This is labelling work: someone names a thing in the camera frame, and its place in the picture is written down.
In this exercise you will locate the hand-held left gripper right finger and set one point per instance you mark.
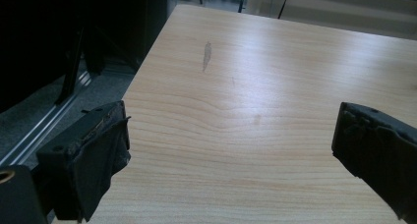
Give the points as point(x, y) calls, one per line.
point(377, 142)

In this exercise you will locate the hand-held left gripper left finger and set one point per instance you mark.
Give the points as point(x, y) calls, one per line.
point(88, 152)

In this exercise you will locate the black metal stand leg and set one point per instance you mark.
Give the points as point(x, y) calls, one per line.
point(71, 73)

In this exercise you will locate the dark curtain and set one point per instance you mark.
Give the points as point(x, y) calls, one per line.
point(36, 30)

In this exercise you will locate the silver metal floor rail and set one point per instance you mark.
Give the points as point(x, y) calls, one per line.
point(42, 129)

